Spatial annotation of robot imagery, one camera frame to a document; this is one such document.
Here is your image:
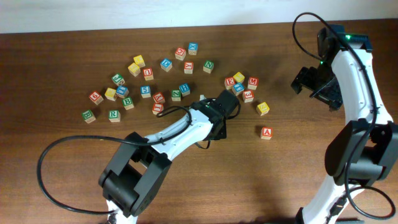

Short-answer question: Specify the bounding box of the red U block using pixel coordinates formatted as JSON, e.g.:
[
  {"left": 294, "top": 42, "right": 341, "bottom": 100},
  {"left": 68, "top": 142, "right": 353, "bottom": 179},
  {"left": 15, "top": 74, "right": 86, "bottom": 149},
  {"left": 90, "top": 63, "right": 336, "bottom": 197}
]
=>
[{"left": 143, "top": 68, "right": 154, "bottom": 81}]

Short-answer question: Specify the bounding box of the yellow block right cluster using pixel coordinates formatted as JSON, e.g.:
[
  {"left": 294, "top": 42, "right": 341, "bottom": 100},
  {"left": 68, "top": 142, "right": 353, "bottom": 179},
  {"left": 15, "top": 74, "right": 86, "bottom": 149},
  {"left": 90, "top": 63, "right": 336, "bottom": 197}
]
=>
[{"left": 233, "top": 72, "right": 245, "bottom": 83}]

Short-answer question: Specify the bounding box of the red C block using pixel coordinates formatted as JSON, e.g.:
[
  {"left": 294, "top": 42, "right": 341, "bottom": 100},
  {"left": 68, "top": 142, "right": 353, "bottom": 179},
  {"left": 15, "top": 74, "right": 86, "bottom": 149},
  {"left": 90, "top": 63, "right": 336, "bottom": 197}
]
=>
[{"left": 175, "top": 47, "right": 187, "bottom": 61}]

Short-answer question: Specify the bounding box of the yellow block left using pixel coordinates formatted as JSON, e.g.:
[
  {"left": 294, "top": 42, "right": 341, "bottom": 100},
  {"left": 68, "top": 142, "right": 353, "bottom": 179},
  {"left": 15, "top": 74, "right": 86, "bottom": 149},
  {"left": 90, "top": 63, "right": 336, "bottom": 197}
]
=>
[{"left": 104, "top": 88, "right": 118, "bottom": 101}]

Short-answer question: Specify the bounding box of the blue X block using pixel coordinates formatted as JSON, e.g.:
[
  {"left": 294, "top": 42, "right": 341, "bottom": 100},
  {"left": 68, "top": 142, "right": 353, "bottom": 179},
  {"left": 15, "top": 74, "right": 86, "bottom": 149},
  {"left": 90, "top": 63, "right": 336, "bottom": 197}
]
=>
[{"left": 188, "top": 42, "right": 198, "bottom": 55}]

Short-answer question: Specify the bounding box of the blue 5 block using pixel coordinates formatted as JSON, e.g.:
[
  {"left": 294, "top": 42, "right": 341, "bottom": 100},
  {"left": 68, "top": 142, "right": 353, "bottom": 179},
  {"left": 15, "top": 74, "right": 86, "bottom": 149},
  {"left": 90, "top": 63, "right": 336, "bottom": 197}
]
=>
[{"left": 140, "top": 85, "right": 151, "bottom": 98}]

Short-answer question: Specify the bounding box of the green J block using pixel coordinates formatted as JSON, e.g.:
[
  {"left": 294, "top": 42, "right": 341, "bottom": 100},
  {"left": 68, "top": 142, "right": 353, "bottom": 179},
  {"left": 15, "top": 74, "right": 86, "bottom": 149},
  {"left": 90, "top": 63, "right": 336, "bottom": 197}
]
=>
[{"left": 111, "top": 73, "right": 125, "bottom": 86}]

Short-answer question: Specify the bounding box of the green N block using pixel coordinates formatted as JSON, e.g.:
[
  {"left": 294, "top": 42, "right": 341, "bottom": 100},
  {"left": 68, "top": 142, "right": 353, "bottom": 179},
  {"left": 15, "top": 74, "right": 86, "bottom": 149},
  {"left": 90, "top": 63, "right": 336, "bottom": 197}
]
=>
[{"left": 203, "top": 60, "right": 214, "bottom": 73}]

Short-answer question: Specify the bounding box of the blue D block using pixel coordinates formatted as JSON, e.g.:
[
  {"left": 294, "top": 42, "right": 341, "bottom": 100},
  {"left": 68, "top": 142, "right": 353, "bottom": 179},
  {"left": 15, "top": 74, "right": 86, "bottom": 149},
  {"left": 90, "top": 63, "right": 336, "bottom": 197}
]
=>
[{"left": 160, "top": 58, "right": 172, "bottom": 72}]

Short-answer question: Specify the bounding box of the red K block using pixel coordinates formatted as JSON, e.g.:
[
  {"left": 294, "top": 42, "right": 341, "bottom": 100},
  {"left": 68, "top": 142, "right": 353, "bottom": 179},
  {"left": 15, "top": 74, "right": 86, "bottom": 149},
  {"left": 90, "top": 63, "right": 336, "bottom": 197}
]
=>
[{"left": 184, "top": 62, "right": 193, "bottom": 74}]

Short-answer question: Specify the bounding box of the green R block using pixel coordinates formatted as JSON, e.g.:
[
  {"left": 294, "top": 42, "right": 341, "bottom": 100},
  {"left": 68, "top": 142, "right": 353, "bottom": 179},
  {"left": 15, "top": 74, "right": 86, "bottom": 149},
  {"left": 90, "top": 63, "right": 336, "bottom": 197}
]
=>
[{"left": 108, "top": 110, "right": 121, "bottom": 123}]

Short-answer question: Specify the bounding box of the blue F block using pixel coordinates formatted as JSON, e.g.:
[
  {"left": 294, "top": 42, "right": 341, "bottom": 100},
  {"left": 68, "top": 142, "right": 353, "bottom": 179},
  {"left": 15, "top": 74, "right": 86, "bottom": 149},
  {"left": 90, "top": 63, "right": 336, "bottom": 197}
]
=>
[{"left": 232, "top": 83, "right": 244, "bottom": 96}]

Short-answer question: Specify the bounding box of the red M block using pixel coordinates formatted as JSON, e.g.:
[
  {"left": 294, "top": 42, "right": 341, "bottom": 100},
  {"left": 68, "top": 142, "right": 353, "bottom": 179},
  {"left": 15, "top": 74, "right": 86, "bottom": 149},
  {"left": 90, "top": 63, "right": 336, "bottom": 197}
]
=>
[{"left": 248, "top": 77, "right": 259, "bottom": 90}]

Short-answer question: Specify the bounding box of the red 3 block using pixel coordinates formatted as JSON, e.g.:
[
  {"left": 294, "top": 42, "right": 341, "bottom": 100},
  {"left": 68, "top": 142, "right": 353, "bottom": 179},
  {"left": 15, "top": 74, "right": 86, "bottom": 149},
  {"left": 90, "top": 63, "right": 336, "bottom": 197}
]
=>
[{"left": 243, "top": 90, "right": 254, "bottom": 103}]

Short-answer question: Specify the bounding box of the yellow block lower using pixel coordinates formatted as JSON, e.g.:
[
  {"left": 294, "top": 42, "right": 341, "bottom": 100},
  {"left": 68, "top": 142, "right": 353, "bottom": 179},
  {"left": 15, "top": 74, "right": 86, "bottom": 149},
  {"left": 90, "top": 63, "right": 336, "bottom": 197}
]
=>
[{"left": 127, "top": 63, "right": 141, "bottom": 77}]

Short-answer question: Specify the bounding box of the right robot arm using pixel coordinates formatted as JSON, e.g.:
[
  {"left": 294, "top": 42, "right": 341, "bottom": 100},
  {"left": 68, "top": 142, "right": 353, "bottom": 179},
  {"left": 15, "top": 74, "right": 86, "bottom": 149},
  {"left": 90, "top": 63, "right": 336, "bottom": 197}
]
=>
[{"left": 291, "top": 25, "right": 397, "bottom": 223}]

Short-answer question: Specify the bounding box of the blue L block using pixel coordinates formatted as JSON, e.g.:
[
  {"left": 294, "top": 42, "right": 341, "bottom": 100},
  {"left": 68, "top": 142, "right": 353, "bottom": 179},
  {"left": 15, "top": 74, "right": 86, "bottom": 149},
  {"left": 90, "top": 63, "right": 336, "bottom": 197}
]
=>
[{"left": 116, "top": 85, "right": 129, "bottom": 98}]

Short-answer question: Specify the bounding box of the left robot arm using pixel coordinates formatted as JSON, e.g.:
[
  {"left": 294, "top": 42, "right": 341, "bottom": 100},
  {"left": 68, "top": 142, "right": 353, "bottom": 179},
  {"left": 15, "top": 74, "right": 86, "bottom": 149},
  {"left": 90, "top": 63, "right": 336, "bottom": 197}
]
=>
[{"left": 98, "top": 90, "right": 240, "bottom": 223}]

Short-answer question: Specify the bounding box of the red Y block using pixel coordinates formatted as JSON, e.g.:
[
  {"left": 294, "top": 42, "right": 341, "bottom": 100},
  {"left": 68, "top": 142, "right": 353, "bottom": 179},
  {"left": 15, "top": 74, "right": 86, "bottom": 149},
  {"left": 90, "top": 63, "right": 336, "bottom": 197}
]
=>
[{"left": 152, "top": 92, "right": 165, "bottom": 104}]

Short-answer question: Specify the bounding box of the blue H block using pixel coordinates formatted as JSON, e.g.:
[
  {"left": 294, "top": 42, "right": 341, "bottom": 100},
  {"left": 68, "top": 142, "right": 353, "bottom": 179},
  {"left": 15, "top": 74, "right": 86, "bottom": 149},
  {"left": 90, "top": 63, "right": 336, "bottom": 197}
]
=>
[{"left": 179, "top": 83, "right": 190, "bottom": 96}]

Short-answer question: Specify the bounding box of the green B block left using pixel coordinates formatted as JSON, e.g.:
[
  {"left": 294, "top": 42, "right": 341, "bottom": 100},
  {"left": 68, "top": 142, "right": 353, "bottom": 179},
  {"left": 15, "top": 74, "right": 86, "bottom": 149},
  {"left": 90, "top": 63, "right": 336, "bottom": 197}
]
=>
[{"left": 81, "top": 110, "right": 96, "bottom": 123}]

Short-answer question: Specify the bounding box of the green B block centre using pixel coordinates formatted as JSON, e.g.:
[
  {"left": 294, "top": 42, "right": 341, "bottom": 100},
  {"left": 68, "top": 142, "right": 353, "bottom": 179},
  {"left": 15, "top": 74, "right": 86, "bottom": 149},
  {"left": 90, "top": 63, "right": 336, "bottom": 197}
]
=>
[{"left": 122, "top": 97, "right": 134, "bottom": 110}]

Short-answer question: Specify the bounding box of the red 6 block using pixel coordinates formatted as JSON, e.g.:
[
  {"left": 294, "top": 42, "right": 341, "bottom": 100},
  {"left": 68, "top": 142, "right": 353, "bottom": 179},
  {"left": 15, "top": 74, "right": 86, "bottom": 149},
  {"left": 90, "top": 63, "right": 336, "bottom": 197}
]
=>
[{"left": 89, "top": 91, "right": 103, "bottom": 105}]

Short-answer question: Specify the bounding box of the yellow block upper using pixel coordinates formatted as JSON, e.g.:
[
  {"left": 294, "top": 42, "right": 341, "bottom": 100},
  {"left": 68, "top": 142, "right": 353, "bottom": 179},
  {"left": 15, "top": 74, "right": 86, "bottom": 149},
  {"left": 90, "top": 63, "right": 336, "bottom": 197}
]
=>
[{"left": 133, "top": 55, "right": 146, "bottom": 68}]

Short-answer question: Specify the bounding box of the green b block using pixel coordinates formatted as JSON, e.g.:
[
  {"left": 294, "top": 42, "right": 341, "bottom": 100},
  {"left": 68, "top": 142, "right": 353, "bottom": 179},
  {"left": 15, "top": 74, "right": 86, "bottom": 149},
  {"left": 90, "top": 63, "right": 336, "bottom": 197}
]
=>
[
  {"left": 81, "top": 110, "right": 96, "bottom": 123},
  {"left": 122, "top": 97, "right": 134, "bottom": 110}
]

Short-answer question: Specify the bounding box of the yellow S block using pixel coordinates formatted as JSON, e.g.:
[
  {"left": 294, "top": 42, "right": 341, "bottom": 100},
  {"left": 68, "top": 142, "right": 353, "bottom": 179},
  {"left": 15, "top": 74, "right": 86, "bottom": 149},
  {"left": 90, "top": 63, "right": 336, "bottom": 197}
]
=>
[{"left": 256, "top": 102, "right": 270, "bottom": 116}]

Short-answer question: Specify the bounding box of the red A block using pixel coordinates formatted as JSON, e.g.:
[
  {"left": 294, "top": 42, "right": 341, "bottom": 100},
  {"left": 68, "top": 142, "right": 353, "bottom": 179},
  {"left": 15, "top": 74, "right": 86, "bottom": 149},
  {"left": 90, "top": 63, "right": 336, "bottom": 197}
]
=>
[{"left": 261, "top": 127, "right": 273, "bottom": 139}]

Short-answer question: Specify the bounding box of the green Z block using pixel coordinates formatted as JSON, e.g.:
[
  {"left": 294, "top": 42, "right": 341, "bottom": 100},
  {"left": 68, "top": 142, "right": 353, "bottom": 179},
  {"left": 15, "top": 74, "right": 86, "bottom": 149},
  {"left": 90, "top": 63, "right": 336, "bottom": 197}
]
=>
[{"left": 171, "top": 90, "right": 182, "bottom": 101}]

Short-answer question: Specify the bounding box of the red E block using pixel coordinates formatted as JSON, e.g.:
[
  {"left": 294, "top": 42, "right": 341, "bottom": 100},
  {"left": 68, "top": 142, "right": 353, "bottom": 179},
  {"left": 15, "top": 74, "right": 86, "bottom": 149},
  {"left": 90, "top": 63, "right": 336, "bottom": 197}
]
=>
[{"left": 224, "top": 77, "right": 236, "bottom": 90}]

